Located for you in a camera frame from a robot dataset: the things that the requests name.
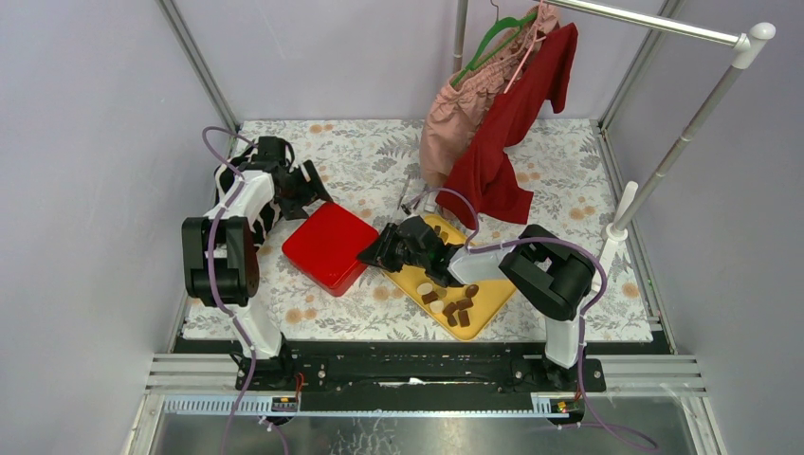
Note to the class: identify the zebra striped cloth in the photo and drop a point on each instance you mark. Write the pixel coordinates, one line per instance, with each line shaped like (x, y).
(246, 188)

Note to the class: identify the green hanger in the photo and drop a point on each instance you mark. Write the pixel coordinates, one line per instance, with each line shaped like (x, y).
(488, 48)

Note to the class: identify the metal clothes rack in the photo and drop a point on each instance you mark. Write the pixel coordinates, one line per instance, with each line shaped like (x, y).
(699, 134)

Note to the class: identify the pink hanging garment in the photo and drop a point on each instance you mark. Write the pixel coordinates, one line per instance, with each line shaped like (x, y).
(457, 112)

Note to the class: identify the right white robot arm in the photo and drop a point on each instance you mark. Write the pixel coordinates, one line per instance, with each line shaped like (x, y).
(560, 279)

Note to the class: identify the yellow tray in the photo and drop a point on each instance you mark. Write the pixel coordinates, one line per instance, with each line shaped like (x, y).
(491, 297)

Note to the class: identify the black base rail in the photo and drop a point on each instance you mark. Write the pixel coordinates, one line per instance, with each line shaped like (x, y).
(365, 376)

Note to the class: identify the red box lid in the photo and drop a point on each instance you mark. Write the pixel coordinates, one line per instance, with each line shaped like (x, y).
(325, 246)

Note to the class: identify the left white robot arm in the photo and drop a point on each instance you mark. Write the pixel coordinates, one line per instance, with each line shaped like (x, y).
(221, 269)

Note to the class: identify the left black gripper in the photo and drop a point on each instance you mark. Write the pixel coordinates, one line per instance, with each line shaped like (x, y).
(311, 191)

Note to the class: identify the red hanging garment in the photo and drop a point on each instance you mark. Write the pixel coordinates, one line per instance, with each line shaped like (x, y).
(483, 179)

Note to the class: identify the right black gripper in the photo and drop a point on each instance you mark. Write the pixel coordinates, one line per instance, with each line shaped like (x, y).
(380, 250)

